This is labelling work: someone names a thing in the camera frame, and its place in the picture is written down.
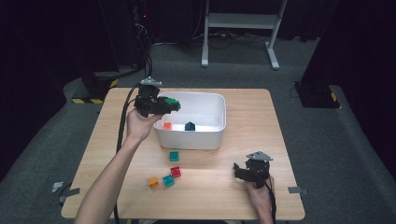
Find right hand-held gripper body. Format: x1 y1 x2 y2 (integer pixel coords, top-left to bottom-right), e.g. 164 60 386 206
246 150 275 189

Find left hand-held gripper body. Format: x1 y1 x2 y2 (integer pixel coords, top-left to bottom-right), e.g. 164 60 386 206
134 77 163 119

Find white plastic bin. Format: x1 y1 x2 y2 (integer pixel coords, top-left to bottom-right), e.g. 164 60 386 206
150 91 227 151

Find person's right hand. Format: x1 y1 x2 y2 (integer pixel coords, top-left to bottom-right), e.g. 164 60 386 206
246 175 276 213

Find person's left hand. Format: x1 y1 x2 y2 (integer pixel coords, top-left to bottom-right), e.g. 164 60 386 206
125 108 164 145

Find grey tape strip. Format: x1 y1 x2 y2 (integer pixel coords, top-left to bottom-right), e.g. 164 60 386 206
58 187 81 203
288 186 309 197

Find black base with yellow stripes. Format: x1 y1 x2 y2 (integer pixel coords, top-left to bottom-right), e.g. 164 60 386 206
72 71 120 105

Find black square base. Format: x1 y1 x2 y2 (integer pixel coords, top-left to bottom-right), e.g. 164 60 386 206
293 81 342 109

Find white metal stand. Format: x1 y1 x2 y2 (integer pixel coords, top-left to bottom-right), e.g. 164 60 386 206
201 0 289 71

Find black curtain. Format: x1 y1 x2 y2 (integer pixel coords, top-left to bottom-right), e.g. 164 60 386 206
300 0 396 171
0 0 120 178

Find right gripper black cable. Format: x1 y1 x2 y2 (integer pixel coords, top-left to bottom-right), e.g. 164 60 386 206
263 178 278 224

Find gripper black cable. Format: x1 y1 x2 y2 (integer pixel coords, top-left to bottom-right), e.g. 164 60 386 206
263 178 278 224
112 82 143 224

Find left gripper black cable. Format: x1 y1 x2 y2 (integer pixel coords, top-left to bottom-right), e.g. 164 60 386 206
112 82 143 224

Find black hanging cable bundle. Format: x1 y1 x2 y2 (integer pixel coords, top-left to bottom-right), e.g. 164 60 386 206
132 0 154 89

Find black floor cables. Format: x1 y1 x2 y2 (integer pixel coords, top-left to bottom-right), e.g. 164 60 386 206
152 29 272 50

